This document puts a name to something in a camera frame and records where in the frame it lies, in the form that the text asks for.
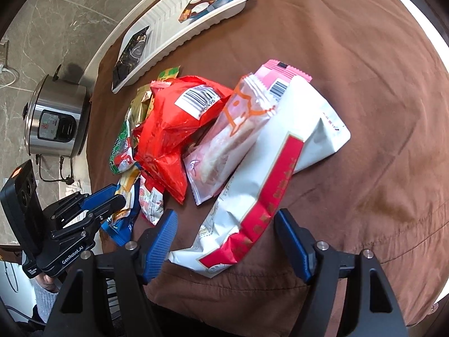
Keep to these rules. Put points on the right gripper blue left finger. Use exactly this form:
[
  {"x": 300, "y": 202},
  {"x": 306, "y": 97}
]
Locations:
[{"x": 133, "y": 266}]

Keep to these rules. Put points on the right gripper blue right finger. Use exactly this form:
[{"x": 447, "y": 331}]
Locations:
[{"x": 318, "y": 269}]

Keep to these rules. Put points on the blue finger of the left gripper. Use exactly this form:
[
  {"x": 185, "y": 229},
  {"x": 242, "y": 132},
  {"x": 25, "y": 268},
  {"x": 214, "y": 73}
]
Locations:
[
  {"x": 110, "y": 207},
  {"x": 103, "y": 194}
]

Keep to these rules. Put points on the small red white snack packet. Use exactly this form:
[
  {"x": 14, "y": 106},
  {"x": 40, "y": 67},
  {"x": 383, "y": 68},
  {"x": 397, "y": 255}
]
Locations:
[{"x": 151, "y": 198}]

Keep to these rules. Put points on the green gold snack packet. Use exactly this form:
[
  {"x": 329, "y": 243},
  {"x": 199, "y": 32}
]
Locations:
[{"x": 129, "y": 129}]

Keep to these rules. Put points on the white red snack bag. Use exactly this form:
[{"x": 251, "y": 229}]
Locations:
[{"x": 304, "y": 131}]

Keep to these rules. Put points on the translucent orange-print snack packet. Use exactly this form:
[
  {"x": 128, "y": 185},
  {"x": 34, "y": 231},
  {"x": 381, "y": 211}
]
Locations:
[{"x": 210, "y": 164}]

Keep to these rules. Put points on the pink snack packet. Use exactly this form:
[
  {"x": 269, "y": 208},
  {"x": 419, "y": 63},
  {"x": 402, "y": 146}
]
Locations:
[{"x": 276, "y": 76}]

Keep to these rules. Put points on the person's left hand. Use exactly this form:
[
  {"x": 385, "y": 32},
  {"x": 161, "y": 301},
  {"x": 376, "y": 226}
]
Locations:
[{"x": 47, "y": 283}]

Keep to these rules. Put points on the stainless steel rice cooker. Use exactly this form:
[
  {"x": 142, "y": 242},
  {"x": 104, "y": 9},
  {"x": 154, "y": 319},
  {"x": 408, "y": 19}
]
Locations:
[{"x": 56, "y": 118}]

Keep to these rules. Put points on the brown cloth mat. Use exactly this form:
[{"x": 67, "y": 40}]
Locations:
[{"x": 381, "y": 201}]

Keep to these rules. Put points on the black snack packet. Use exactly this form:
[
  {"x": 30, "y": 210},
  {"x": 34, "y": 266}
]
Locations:
[{"x": 130, "y": 56}]

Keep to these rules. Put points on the white plastic tray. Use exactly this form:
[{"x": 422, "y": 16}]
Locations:
[{"x": 166, "y": 33}]

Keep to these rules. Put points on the black tracking camera box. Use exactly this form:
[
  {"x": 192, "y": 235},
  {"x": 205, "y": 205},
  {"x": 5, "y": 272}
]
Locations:
[{"x": 23, "y": 210}]

